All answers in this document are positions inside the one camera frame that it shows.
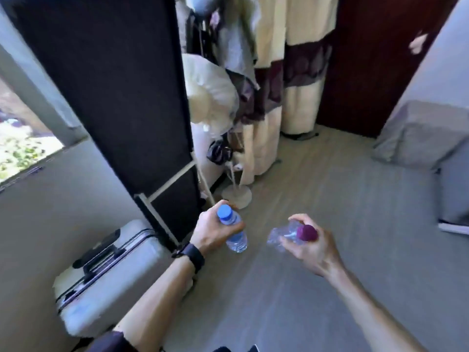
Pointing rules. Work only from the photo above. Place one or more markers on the blue-capped clear water bottle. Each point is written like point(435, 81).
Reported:
point(232, 228)

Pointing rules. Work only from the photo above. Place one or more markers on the person's left hand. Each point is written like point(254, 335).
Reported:
point(207, 230)

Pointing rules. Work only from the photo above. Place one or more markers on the black wristwatch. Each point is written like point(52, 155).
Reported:
point(191, 255)

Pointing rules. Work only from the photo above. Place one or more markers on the person's left thumb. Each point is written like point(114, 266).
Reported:
point(234, 227)

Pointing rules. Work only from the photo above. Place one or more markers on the person's right hand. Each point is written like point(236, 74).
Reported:
point(314, 249)

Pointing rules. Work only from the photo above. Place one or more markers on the white standing fan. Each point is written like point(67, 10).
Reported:
point(216, 117)

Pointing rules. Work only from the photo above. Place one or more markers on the person's right forearm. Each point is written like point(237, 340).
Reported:
point(377, 307)

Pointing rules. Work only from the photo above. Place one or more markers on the black standing panel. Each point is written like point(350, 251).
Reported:
point(121, 98)

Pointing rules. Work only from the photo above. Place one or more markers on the dark red wooden door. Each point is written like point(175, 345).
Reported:
point(373, 58)

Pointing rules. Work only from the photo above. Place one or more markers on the black bag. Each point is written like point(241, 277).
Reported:
point(219, 151)

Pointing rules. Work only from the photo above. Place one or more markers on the person's right thumb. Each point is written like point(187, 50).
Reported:
point(291, 242)

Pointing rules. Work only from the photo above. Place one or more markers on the white hard-shell suitcase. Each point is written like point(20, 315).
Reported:
point(106, 278)

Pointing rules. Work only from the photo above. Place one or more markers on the person's left forearm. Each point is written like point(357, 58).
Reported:
point(157, 300)

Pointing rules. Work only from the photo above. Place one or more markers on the purple-capped clear water bottle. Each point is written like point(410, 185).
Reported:
point(293, 233)

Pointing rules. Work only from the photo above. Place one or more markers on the cream and purple curtain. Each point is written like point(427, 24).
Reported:
point(285, 76)

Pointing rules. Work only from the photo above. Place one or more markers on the white hanging garment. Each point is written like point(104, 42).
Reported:
point(234, 36)

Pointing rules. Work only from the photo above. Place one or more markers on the window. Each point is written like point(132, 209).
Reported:
point(22, 139)

